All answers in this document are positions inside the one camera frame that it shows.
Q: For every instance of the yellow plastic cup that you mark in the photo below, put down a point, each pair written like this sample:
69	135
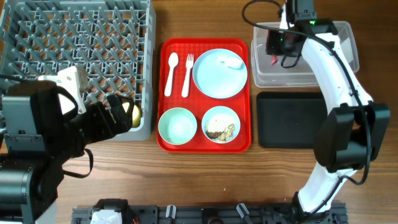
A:
136	114

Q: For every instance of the white plastic spoon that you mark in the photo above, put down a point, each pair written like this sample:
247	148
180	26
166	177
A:
173	62

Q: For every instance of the white plastic fork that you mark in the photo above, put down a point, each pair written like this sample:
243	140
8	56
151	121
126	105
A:
189	66

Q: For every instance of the light blue bowl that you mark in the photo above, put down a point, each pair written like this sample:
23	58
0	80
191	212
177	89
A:
222	110

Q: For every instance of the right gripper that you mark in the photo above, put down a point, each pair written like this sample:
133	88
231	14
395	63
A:
271	48

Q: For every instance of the white tissue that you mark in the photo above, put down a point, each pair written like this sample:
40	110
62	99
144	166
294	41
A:
231	62

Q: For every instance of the black plastic tray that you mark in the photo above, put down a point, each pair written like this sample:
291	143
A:
289	119

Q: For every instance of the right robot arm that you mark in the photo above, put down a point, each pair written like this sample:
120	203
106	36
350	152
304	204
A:
351	136

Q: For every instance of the grey dishwasher rack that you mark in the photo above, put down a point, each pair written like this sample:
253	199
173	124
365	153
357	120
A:
112	40

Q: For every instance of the green plastic bowl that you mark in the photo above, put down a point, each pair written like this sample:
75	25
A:
177	126

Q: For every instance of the red plastic tray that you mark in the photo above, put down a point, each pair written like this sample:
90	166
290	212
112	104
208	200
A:
197	102

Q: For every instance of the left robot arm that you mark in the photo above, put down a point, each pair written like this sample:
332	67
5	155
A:
43	130

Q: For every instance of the food scraps and rice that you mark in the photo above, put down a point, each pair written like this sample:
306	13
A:
220	128

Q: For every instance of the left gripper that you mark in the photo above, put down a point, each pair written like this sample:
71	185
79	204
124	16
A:
122	122

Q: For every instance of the red snack wrapper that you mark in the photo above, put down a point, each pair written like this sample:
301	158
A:
274	60

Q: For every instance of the large light blue plate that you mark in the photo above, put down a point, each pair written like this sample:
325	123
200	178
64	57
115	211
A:
215	80

